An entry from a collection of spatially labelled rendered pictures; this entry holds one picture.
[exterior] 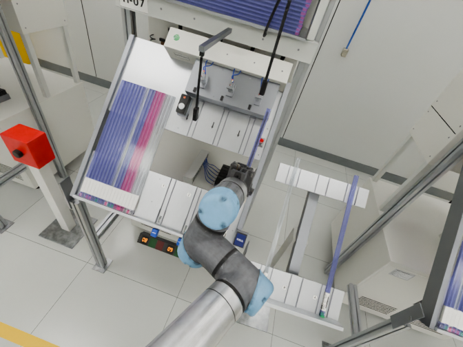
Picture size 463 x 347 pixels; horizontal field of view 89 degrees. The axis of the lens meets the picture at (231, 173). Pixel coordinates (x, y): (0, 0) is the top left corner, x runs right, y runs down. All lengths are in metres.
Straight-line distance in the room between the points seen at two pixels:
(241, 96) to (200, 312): 0.73
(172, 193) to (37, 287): 1.08
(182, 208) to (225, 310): 0.58
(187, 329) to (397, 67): 2.51
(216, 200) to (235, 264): 0.13
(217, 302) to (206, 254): 0.10
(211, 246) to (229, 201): 0.11
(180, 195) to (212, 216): 0.52
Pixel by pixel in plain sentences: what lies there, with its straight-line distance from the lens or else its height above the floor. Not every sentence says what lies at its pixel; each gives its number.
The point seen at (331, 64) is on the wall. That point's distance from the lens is 2.53.
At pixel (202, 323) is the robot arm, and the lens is 0.43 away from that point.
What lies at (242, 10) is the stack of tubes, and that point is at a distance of 0.95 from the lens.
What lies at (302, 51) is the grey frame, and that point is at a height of 1.34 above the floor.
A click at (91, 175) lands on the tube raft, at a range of 1.11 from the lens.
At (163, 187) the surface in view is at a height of 0.82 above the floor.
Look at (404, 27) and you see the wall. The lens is 2.56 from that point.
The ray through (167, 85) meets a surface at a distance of 1.07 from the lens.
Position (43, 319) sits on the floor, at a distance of 1.74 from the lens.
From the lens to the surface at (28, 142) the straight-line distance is 1.37.
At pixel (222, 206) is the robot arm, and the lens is 0.44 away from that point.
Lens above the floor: 1.56
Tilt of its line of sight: 43 degrees down
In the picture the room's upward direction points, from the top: 15 degrees clockwise
